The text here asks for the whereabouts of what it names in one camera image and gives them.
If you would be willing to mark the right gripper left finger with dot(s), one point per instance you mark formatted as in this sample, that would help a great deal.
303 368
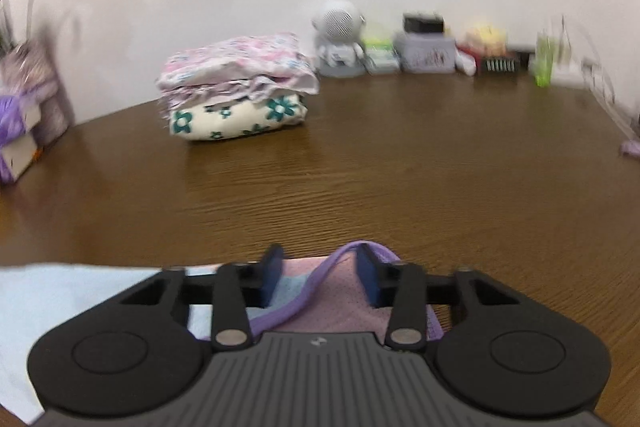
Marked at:
142 348

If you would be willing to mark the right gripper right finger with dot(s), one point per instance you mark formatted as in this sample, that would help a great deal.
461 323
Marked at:
488 344

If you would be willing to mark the pink blue mesh vest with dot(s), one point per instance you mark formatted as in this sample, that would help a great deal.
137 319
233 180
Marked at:
318 357

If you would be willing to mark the lower purple tissue pack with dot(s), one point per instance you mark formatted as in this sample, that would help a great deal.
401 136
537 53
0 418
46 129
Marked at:
17 156

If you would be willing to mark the purple tissue pack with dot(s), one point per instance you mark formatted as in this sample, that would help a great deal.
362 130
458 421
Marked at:
17 156
17 118

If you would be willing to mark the folded green flower garment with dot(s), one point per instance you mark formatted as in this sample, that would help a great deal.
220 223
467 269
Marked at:
207 122

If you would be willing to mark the upper purple tissue pack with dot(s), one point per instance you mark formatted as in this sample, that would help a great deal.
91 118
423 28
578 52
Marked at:
17 118

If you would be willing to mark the black red gift box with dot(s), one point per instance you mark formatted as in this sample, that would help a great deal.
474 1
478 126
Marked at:
513 61

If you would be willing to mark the white power strip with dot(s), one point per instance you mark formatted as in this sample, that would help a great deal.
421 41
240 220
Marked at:
567 76

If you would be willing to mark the white small tube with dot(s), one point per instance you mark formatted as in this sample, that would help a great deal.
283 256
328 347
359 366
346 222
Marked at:
465 63

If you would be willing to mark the purple textured vase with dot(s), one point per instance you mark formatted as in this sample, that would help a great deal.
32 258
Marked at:
28 72

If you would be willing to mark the folded pink floral garment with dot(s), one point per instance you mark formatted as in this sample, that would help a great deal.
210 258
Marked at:
231 70

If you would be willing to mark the green spray bottle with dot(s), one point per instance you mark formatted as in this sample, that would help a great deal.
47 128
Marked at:
544 59

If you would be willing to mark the white green small boxes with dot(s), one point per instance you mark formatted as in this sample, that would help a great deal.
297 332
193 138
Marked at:
380 56

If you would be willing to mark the white astronaut speaker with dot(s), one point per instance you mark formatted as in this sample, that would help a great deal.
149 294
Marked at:
339 51

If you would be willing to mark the black charger on tin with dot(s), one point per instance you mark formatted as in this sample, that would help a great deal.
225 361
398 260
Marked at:
423 24

